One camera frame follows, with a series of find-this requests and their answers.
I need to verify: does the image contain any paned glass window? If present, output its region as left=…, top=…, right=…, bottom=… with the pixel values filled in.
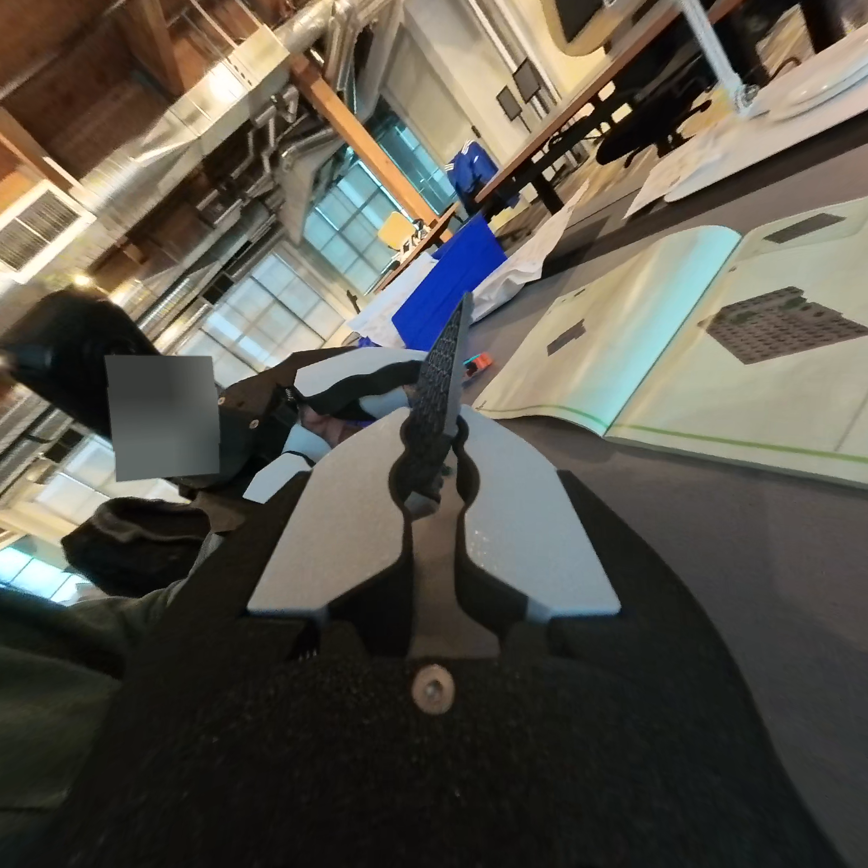
left=197, top=252, right=358, bottom=381

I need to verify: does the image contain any white ceiling air vent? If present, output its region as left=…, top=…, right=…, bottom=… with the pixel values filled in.
left=0, top=179, right=98, bottom=285

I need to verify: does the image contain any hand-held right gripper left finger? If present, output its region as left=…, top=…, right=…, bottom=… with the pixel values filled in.
left=246, top=410, right=416, bottom=623

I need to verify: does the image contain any black office chair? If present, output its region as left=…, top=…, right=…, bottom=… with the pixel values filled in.
left=595, top=87, right=714, bottom=168

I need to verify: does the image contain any silver ventilation duct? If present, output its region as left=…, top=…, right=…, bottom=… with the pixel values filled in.
left=81, top=0, right=382, bottom=206

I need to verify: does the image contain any blue plastic bin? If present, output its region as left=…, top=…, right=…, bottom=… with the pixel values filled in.
left=392, top=213, right=511, bottom=355

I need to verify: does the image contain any grey desk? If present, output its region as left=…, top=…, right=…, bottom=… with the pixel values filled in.
left=380, top=88, right=868, bottom=868

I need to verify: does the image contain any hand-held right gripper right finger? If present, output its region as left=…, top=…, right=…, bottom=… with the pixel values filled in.
left=456, top=409, right=623, bottom=625

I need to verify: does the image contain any wooden ceiling beam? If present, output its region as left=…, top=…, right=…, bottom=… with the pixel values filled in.
left=290, top=53, right=463, bottom=229

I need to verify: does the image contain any yellow chair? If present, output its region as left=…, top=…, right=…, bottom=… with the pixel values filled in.
left=377, top=211, right=427, bottom=256

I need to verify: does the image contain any person's left hand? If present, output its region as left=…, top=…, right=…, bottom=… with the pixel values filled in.
left=302, top=406, right=367, bottom=445

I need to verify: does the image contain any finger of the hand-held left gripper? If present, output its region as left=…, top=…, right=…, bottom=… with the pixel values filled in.
left=358, top=390, right=416, bottom=424
left=293, top=346, right=435, bottom=416

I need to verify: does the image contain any dark grey studded brick plate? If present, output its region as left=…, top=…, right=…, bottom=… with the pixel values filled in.
left=405, top=291, right=476, bottom=520

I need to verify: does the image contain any open instruction booklet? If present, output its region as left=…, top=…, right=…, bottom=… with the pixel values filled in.
left=475, top=197, right=868, bottom=491

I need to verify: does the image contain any white printed paper sheet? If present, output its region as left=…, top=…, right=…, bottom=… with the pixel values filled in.
left=622, top=102, right=782, bottom=220

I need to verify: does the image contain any blue striped jacket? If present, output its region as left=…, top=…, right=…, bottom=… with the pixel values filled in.
left=445, top=138, right=525, bottom=213

